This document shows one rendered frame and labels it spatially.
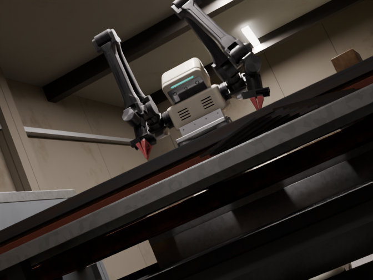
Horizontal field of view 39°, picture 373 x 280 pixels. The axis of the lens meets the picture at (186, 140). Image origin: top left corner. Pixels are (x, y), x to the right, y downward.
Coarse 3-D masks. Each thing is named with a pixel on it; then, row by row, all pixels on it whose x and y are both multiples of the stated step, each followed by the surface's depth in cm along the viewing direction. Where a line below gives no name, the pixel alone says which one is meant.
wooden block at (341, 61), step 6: (342, 54) 131; (348, 54) 130; (354, 54) 130; (336, 60) 132; (342, 60) 131; (348, 60) 131; (354, 60) 130; (360, 60) 134; (336, 66) 132; (342, 66) 131; (348, 66) 131
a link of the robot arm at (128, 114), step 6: (132, 108) 226; (144, 108) 232; (126, 114) 223; (132, 114) 222; (138, 114) 230; (144, 114) 231; (126, 120) 222; (132, 120) 222; (138, 120) 225; (132, 126) 225
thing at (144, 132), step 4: (136, 128) 227; (140, 128) 226; (144, 128) 226; (136, 132) 226; (140, 132) 225; (144, 132) 225; (148, 132) 222; (136, 136) 225; (140, 136) 223; (144, 136) 223; (148, 136) 222; (152, 136) 224; (132, 140) 224; (156, 140) 226; (136, 148) 227
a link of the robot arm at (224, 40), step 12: (192, 0) 209; (180, 12) 210; (192, 12) 206; (204, 12) 204; (204, 24) 201; (216, 24) 199; (216, 36) 196; (228, 36) 194; (228, 48) 193; (240, 48) 190; (240, 60) 191
